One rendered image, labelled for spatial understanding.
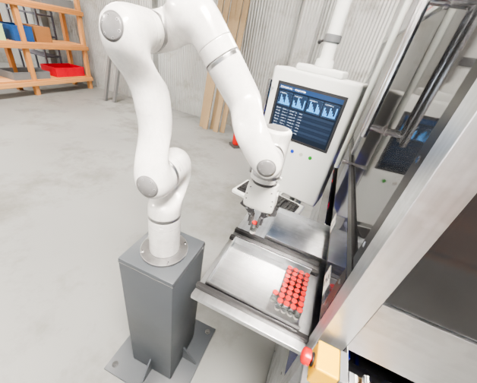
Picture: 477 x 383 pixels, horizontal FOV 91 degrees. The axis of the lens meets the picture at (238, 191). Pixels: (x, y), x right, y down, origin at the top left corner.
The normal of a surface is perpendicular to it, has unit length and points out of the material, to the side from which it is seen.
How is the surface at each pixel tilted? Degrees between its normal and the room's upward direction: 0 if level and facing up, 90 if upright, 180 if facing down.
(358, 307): 90
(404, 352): 90
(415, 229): 90
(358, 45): 90
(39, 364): 0
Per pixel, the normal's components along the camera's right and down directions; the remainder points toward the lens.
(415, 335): -0.39, 0.44
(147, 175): -0.13, 0.11
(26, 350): 0.17, -0.83
